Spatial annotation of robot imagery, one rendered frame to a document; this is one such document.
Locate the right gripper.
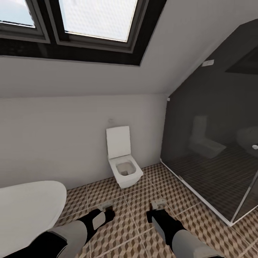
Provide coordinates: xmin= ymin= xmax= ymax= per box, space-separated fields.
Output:
xmin=146 ymin=209 xmax=155 ymax=223

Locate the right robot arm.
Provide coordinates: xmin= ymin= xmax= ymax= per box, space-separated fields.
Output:
xmin=146 ymin=199 xmax=225 ymax=258

